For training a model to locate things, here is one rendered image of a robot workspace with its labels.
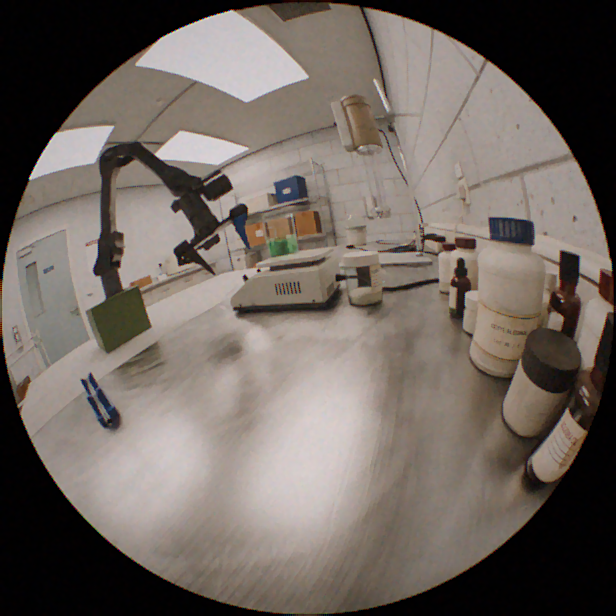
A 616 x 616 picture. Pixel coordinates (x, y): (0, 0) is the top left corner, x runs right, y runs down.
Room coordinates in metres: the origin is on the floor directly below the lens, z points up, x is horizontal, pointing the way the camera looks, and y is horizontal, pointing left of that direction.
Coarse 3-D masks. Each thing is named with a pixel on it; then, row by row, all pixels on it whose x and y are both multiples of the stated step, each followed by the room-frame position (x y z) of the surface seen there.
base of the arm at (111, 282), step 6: (114, 270) 0.39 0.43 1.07; (102, 276) 0.36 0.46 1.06; (108, 276) 0.37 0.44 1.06; (114, 276) 0.38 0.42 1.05; (102, 282) 0.37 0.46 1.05; (108, 282) 0.36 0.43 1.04; (114, 282) 0.38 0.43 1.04; (120, 282) 0.40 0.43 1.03; (108, 288) 0.36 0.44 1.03; (114, 288) 0.37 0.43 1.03; (120, 288) 0.39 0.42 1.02; (108, 294) 0.37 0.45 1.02; (114, 294) 0.37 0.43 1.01
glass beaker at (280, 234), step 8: (272, 216) 0.40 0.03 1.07; (280, 216) 0.40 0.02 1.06; (288, 216) 0.41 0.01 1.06; (264, 224) 0.42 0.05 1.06; (272, 224) 0.40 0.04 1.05; (280, 224) 0.40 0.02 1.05; (288, 224) 0.41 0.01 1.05; (264, 232) 0.42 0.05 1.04; (272, 232) 0.41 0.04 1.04; (280, 232) 0.40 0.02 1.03; (288, 232) 0.41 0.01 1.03; (272, 240) 0.41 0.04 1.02; (280, 240) 0.40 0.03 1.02; (288, 240) 0.41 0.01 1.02; (296, 240) 0.42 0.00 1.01; (272, 248) 0.41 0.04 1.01; (280, 248) 0.40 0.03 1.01; (288, 248) 0.40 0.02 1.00; (296, 248) 0.42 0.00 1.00; (272, 256) 0.41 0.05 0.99; (280, 256) 0.40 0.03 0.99
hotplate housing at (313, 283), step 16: (272, 272) 0.37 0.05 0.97; (288, 272) 0.36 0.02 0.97; (304, 272) 0.35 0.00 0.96; (320, 272) 0.34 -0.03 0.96; (336, 272) 0.42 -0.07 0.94; (240, 288) 0.40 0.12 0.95; (256, 288) 0.38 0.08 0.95; (272, 288) 0.37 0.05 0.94; (288, 288) 0.36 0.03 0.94; (304, 288) 0.35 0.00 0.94; (320, 288) 0.34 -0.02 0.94; (336, 288) 0.42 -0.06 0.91; (240, 304) 0.40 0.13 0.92; (256, 304) 0.39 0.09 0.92; (272, 304) 0.38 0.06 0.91; (288, 304) 0.37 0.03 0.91; (304, 304) 0.35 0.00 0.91; (320, 304) 0.34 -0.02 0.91
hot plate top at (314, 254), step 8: (320, 248) 0.45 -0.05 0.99; (328, 248) 0.42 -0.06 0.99; (288, 256) 0.40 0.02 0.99; (296, 256) 0.37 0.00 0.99; (304, 256) 0.35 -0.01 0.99; (312, 256) 0.34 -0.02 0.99; (320, 256) 0.35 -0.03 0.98; (256, 264) 0.39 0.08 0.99; (264, 264) 0.38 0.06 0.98; (272, 264) 0.37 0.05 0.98; (280, 264) 0.37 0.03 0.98
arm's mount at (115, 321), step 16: (112, 304) 0.35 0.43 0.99; (128, 304) 0.39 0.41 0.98; (144, 304) 0.43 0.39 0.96; (96, 320) 0.30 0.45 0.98; (112, 320) 0.34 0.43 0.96; (128, 320) 0.38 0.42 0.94; (144, 320) 0.42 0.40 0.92; (96, 336) 0.33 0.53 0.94; (112, 336) 0.32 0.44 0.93; (128, 336) 0.36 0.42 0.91
